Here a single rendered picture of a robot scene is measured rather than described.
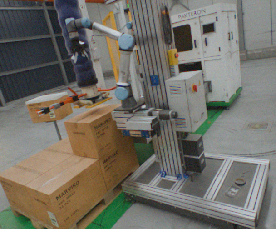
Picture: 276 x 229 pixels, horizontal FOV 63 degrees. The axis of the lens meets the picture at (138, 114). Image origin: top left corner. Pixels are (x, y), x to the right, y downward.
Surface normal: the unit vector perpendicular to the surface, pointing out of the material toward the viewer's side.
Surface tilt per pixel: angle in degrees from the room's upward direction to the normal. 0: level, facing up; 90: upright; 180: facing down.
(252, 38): 90
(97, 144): 90
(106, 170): 90
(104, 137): 90
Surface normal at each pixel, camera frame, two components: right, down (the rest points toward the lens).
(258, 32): -0.56, 0.35
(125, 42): -0.14, 0.19
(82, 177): 0.81, 0.01
